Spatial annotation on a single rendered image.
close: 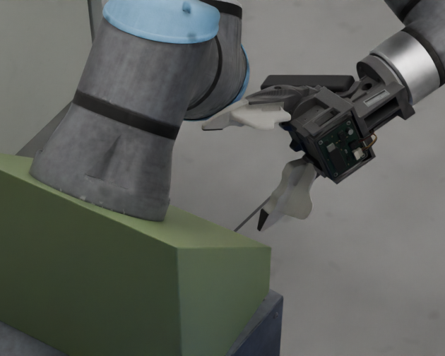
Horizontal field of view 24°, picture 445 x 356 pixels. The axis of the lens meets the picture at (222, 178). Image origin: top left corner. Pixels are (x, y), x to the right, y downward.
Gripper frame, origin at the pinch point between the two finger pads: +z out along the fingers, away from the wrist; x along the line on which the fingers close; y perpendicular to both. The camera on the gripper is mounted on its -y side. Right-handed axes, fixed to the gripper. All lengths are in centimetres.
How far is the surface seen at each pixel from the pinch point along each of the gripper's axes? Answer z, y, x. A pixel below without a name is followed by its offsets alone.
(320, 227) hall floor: -36, -116, 109
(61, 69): -6, -183, 61
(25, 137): 14, -176, 69
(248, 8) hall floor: -71, -207, 90
